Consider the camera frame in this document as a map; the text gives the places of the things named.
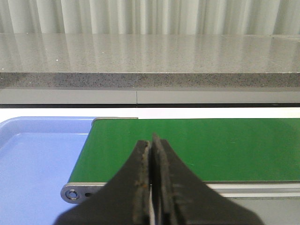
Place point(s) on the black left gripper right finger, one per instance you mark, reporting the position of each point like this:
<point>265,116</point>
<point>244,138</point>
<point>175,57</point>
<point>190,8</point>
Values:
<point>181,198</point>

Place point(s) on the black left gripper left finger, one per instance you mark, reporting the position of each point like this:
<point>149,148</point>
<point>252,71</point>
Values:
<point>124,200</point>

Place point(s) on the green conveyor belt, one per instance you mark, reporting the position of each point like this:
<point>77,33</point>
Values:
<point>211,150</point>

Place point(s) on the blue plastic tray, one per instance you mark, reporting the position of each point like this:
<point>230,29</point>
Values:
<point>37,156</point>

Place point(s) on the grey granite counter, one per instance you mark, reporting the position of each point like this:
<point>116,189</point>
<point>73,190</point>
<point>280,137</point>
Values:
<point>148,69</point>

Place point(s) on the white pleated curtain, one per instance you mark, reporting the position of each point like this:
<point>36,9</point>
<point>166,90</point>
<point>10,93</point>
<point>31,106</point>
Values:
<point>189,17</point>

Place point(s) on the aluminium conveyor frame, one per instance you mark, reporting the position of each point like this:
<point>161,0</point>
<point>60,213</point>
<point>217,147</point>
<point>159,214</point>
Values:
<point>77,193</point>

